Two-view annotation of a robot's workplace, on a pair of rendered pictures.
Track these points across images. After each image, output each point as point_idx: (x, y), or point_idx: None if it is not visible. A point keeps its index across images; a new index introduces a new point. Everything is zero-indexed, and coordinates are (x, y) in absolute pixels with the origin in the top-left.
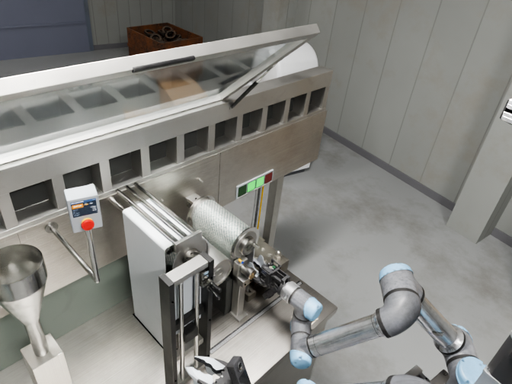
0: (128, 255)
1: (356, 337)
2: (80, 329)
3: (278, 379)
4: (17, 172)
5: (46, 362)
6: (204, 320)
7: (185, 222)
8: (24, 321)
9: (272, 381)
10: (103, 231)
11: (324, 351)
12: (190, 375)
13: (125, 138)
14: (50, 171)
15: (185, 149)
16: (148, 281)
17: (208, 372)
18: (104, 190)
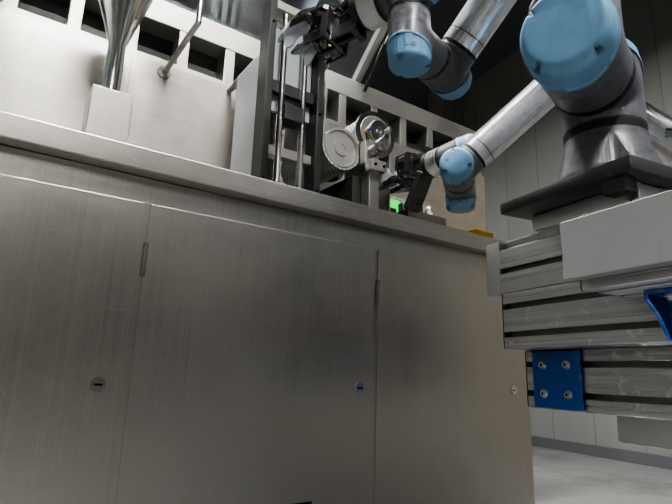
0: (233, 133)
1: (528, 91)
2: None
3: (444, 330)
4: (154, 3)
5: (110, 89)
6: (313, 119)
7: None
8: (112, 23)
9: (430, 311)
10: (212, 121)
11: (487, 134)
12: (281, 32)
13: (254, 43)
14: (182, 22)
15: None
16: (251, 126)
17: (307, 61)
18: (224, 78)
